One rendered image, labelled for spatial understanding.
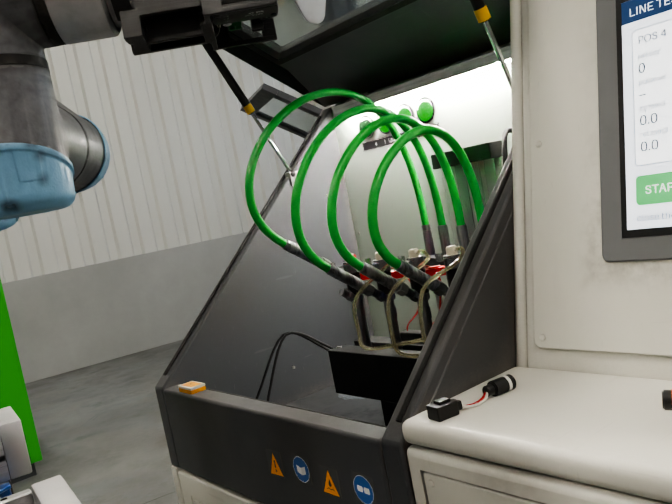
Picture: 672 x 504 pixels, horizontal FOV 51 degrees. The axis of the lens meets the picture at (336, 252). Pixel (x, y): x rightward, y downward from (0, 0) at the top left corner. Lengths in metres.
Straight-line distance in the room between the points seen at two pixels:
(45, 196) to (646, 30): 0.68
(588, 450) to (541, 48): 0.54
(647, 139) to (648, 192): 0.06
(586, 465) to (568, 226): 0.35
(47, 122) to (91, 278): 7.11
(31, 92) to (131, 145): 7.33
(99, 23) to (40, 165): 0.11
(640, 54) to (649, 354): 0.35
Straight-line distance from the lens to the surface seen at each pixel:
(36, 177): 0.54
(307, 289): 1.57
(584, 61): 0.97
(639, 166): 0.90
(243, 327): 1.48
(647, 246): 0.88
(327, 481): 1.01
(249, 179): 1.13
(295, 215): 1.07
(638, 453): 0.69
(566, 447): 0.72
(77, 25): 0.56
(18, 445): 1.27
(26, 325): 7.57
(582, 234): 0.93
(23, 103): 0.55
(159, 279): 7.83
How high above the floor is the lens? 1.25
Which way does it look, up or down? 5 degrees down
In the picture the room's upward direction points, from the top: 11 degrees counter-clockwise
